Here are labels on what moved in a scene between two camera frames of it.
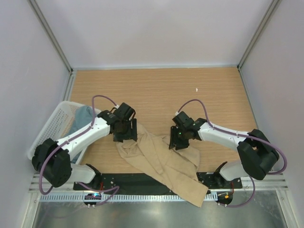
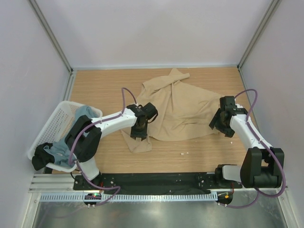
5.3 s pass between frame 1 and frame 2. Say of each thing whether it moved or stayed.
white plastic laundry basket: stayed
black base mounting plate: stayed
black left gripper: moved
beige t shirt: moved
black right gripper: moved
